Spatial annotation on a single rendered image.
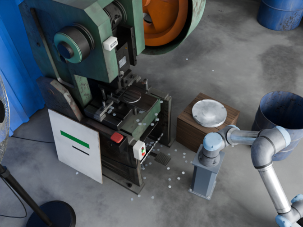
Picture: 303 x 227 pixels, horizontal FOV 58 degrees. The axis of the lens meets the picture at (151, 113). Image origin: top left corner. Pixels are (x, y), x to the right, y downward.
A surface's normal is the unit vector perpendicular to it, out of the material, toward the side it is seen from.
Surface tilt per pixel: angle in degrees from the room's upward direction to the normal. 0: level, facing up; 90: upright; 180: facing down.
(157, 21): 90
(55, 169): 0
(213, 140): 7
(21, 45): 90
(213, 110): 0
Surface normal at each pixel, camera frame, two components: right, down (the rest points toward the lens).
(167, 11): -0.52, 0.66
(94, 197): -0.04, -0.66
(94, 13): 0.58, -0.20
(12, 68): 0.85, 0.37
